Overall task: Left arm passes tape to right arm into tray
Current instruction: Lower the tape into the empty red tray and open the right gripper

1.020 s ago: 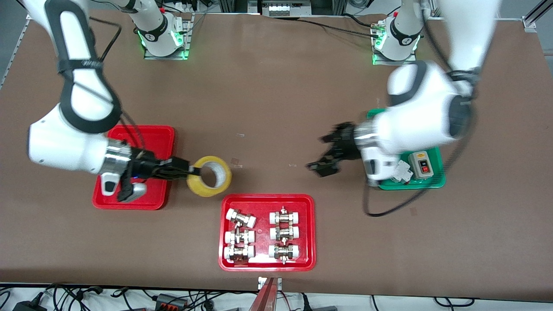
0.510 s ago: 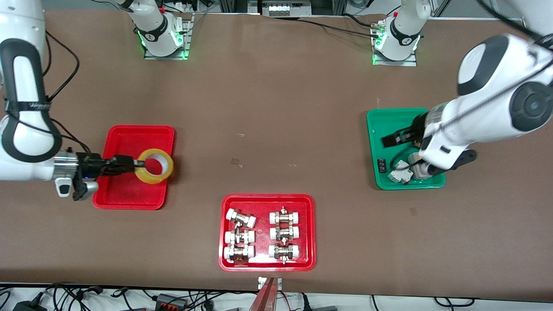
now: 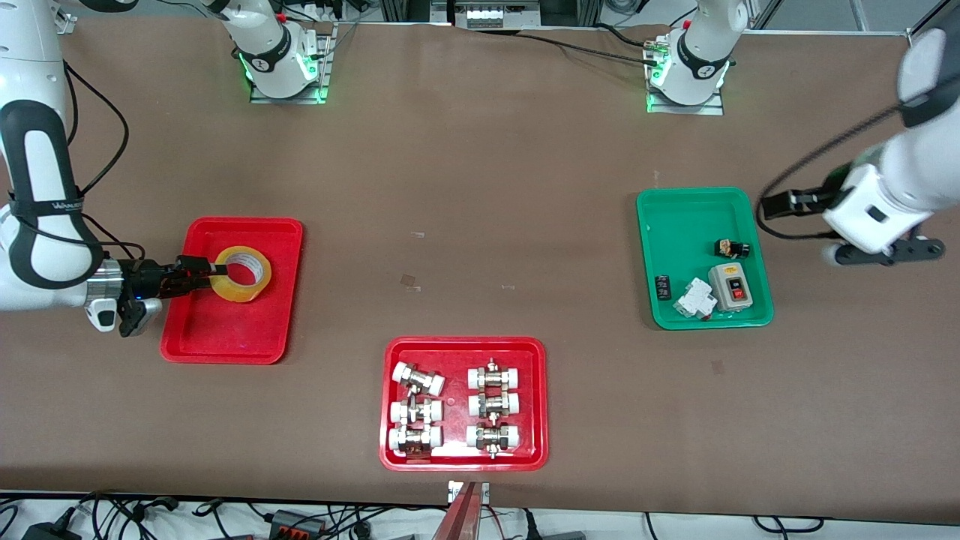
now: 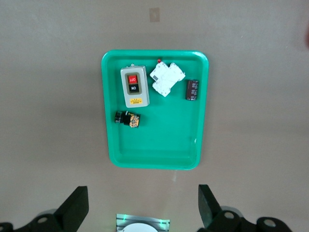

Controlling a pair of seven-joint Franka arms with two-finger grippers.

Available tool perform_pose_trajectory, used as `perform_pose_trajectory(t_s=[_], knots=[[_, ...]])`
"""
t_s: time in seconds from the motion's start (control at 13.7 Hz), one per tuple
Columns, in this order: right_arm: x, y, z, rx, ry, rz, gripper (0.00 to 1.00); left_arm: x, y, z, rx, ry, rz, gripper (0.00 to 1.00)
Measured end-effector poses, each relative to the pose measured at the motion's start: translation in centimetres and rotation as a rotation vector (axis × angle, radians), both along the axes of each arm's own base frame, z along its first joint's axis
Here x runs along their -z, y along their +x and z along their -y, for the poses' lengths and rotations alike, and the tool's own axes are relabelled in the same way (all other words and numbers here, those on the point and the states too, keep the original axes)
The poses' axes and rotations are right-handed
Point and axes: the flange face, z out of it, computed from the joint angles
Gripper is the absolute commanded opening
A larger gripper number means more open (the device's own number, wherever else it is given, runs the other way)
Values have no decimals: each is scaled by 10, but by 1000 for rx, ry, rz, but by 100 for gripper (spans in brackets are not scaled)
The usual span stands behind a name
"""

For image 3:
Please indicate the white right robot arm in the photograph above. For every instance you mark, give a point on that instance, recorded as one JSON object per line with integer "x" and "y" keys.
{"x": 41, "y": 172}

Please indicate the white circuit breaker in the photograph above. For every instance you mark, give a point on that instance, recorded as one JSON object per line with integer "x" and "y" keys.
{"x": 694, "y": 298}

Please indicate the aluminium frame profile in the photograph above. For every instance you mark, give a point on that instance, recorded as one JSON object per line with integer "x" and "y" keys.
{"x": 934, "y": 16}

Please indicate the grey push button switch box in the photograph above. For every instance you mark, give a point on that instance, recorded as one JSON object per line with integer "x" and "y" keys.
{"x": 730, "y": 287}

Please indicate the tilted metal valve white caps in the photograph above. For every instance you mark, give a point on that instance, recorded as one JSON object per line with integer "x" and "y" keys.
{"x": 418, "y": 379}

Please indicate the white power strip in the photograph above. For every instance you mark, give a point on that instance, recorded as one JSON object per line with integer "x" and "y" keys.
{"x": 484, "y": 16}

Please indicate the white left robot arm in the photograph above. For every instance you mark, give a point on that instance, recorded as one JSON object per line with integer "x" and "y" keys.
{"x": 915, "y": 165}

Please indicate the small black terminal block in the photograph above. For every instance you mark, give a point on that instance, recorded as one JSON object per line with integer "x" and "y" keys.
{"x": 663, "y": 288}

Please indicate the black box orange connectors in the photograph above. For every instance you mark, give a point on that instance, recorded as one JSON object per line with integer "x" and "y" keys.
{"x": 296, "y": 521}

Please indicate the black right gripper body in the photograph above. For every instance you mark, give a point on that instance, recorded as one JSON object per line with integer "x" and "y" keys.
{"x": 144, "y": 278}

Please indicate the red plastic tray with valves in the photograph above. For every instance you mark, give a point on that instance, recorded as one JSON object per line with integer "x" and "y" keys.
{"x": 457, "y": 450}

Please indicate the yellow packing tape roll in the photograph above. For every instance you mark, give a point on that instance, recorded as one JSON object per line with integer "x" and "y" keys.
{"x": 247, "y": 294}

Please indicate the black power adapter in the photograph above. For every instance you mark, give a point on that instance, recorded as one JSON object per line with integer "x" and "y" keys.
{"x": 49, "y": 532}

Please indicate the green plastic tray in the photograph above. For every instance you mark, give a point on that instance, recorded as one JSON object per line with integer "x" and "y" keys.
{"x": 682, "y": 225}

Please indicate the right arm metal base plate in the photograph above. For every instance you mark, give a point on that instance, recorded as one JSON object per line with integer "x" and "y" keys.
{"x": 259, "y": 98}

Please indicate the small black yellow component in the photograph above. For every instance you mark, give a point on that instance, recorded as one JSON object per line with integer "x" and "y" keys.
{"x": 731, "y": 247}

